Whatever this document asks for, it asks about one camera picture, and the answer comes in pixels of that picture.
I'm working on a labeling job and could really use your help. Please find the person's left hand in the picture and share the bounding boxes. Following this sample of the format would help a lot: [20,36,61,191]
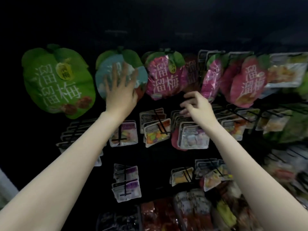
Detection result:
[103,62,140,123]

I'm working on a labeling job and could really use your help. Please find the person's right hand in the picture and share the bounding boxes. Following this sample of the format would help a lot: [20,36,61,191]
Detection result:
[179,91,219,133]

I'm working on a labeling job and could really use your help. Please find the large teal round snack bag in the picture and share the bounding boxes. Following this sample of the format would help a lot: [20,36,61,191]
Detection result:
[95,48,148,100]

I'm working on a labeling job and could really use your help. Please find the row of small clear pouches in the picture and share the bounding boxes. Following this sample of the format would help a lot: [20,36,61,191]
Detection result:
[169,158,234,192]

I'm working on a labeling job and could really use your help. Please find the large green round snack bag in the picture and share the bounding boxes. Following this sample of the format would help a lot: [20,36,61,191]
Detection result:
[21,44,96,118]

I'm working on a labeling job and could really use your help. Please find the green snack pouch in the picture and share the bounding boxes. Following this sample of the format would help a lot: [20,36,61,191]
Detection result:
[265,106,308,145]

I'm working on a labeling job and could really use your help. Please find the orange bean candy packet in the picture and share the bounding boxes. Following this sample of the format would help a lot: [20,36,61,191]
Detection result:
[267,52,308,89]

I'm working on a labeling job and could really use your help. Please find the row of small white pouches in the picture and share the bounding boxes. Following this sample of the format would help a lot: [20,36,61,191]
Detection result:
[265,147,308,205]

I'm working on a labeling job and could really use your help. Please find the small yellow green pouch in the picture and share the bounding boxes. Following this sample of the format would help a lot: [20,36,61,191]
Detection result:
[216,200,237,228]

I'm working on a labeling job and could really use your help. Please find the green plum snack bag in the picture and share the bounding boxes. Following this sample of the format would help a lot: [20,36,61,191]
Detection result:
[295,72,308,100]

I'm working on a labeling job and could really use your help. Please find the row of red orange pouches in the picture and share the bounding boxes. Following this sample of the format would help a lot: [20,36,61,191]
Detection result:
[212,183,263,231]

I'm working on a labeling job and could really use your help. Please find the person's left forearm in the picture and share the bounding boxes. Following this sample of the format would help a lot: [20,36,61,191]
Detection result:
[0,113,128,231]

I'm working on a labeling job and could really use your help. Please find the person's right forearm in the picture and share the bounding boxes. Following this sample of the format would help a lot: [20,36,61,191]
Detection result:
[207,124,308,231]

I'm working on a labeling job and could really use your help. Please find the clear tray of mixed candies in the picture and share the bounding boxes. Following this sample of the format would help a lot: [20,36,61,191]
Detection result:
[173,190,212,231]

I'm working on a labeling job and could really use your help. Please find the clear tray of red candies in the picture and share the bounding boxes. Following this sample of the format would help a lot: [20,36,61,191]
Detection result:
[141,199,181,231]

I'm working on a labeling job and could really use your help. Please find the clear tray of dark candies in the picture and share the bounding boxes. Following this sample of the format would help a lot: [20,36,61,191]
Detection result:
[96,207,142,231]

